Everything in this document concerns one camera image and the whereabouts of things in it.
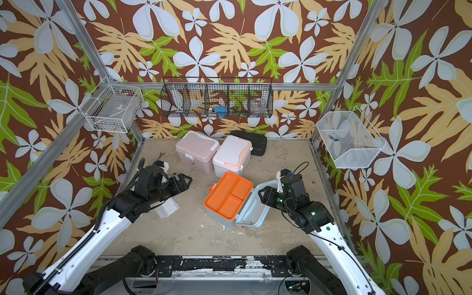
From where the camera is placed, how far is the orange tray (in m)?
0.79

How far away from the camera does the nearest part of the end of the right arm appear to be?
1.72 ft

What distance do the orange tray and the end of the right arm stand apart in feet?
0.48
